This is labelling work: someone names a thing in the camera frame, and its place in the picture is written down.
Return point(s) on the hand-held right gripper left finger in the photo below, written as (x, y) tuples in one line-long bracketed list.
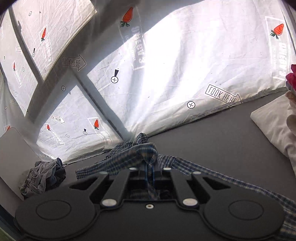
[(141, 176)]

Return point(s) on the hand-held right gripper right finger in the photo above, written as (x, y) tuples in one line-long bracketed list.
[(157, 176)]

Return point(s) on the blue plaid shirt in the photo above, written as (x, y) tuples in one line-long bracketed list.
[(143, 150)]

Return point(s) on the pile of dark clothes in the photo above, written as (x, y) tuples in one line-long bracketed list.
[(37, 176)]

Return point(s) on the stack of cream folded clothes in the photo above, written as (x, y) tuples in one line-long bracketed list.
[(291, 109)]

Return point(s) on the dark navy cloth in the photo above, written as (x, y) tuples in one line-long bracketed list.
[(60, 172)]

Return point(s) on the white printed sheet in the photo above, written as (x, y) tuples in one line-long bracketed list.
[(175, 69)]

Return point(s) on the white folded cloth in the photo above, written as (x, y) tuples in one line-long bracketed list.
[(272, 125)]

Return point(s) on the white partition board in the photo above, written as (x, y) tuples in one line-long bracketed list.
[(16, 157)]

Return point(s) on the red folded towel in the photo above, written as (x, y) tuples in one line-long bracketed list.
[(291, 78)]

